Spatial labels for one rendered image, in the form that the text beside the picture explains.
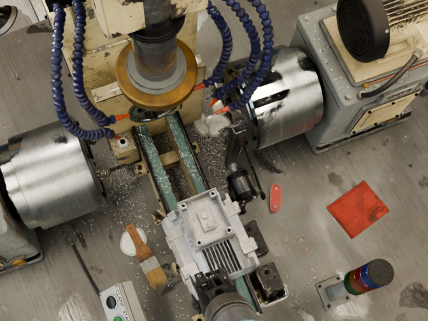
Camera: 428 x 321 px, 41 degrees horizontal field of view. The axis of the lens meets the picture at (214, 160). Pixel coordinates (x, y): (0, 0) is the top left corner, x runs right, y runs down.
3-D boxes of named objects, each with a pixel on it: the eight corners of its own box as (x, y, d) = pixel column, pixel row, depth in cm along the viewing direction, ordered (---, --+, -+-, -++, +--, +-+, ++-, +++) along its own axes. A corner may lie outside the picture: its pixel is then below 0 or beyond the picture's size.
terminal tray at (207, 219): (175, 210, 140) (175, 203, 133) (214, 194, 142) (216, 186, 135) (194, 255, 137) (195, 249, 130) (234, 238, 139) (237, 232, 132)
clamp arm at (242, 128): (223, 160, 153) (230, 124, 129) (233, 156, 154) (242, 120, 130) (227, 172, 153) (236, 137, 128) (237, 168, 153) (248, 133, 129)
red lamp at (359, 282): (349, 271, 133) (355, 267, 129) (372, 261, 134) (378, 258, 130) (362, 295, 131) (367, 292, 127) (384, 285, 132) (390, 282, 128)
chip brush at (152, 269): (121, 228, 166) (121, 228, 165) (136, 221, 167) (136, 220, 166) (153, 291, 160) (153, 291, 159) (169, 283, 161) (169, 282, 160)
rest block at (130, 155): (112, 150, 173) (107, 135, 162) (134, 142, 175) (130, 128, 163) (118, 167, 172) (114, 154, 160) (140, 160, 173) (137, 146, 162)
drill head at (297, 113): (192, 99, 168) (194, 56, 144) (315, 55, 175) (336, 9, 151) (225, 173, 161) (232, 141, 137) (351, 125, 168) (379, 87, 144)
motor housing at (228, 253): (162, 230, 154) (159, 213, 136) (225, 204, 157) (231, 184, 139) (190, 299, 148) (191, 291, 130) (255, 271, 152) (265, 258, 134)
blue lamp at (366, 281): (355, 267, 129) (362, 264, 125) (378, 258, 130) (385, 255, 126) (367, 292, 127) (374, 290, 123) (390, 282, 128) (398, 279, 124)
